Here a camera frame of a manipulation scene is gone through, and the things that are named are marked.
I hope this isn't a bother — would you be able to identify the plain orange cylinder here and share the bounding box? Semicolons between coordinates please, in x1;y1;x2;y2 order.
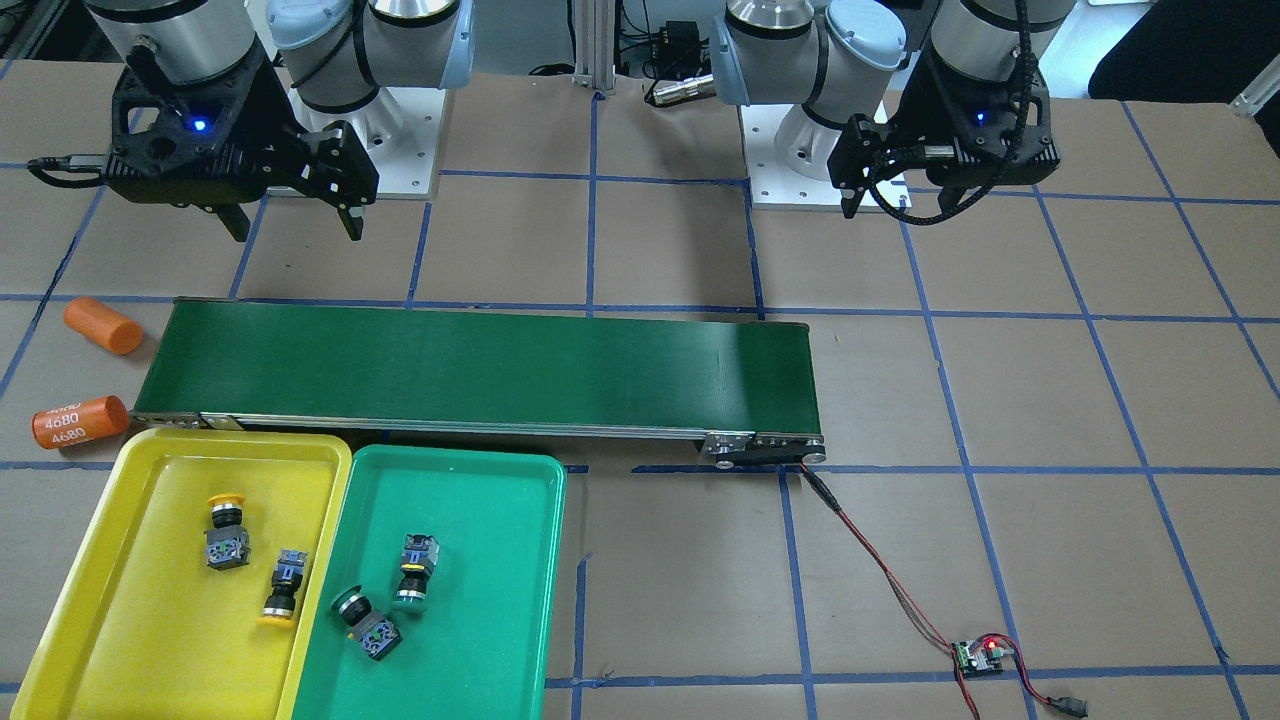
61;296;145;356

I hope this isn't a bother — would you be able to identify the red black wire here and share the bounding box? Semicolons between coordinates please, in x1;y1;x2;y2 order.
800;465;1089;720

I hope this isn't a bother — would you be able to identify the orange cylinder with 4680 print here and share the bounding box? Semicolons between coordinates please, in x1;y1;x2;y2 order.
31;395;132;450

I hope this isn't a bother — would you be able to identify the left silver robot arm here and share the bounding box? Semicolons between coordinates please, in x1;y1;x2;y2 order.
709;1;1073;225

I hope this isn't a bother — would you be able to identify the yellow plastic tray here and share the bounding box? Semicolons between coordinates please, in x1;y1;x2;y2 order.
12;429;352;719

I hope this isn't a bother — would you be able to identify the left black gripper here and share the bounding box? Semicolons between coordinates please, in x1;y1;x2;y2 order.
829;47;1061;219

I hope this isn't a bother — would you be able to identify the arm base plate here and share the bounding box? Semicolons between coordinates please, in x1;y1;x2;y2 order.
739;104;842;213
288;87;449;200

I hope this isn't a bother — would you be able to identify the small green circuit board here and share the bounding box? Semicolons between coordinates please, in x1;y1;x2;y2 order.
950;634;1016;679

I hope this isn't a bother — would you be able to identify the yellow push button switch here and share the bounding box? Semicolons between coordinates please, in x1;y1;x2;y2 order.
205;493;251;571
256;548;310;628

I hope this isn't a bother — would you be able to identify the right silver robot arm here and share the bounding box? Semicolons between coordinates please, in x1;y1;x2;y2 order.
59;1;474;242

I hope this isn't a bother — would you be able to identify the green conveyor belt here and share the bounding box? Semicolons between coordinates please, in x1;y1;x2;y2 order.
132;299;827;468

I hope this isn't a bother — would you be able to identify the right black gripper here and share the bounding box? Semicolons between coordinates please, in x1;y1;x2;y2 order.
100;45;379;243

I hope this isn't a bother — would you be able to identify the aluminium frame post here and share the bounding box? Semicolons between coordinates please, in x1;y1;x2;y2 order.
570;0;618;96

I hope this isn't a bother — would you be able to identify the green push button switch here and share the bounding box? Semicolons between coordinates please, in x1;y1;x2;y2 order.
392;534;440;615
330;585;403;662

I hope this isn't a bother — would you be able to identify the green plastic tray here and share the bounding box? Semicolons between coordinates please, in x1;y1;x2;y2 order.
293;445;566;719

